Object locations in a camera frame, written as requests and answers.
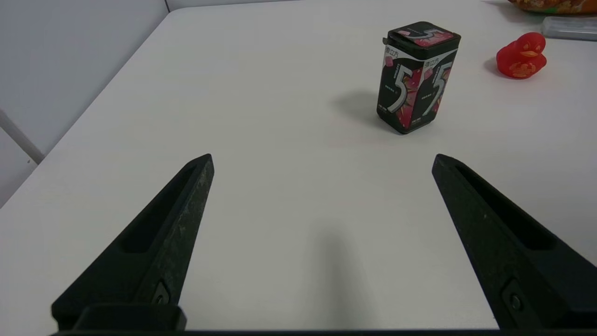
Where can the orange snack bag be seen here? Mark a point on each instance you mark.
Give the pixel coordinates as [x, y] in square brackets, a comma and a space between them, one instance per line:
[559, 5]

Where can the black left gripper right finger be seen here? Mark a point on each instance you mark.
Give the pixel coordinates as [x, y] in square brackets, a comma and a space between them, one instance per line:
[513, 256]

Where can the red rubber duck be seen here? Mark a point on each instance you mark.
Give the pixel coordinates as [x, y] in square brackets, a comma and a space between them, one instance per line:
[520, 58]

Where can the white partition support bar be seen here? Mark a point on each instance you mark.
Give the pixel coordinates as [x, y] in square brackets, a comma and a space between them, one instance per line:
[21, 137]

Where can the black gum box with 5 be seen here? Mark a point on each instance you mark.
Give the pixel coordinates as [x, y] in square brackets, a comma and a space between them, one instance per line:
[410, 79]

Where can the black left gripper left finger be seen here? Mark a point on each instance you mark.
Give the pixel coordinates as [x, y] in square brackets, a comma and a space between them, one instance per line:
[158, 256]

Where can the clear plastic toothbrush case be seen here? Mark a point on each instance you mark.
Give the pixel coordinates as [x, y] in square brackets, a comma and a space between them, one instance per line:
[571, 29]

